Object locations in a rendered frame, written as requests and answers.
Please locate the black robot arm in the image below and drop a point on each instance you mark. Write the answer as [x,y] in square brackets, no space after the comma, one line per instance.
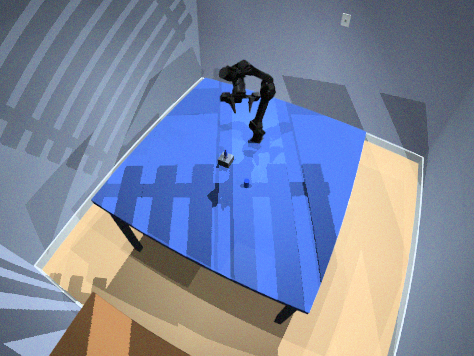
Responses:
[236,73]

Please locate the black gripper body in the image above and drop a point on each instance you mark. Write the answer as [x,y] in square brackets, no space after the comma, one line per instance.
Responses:
[239,90]

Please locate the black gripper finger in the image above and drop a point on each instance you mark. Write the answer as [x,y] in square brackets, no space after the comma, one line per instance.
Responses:
[250,102]
[231,102]

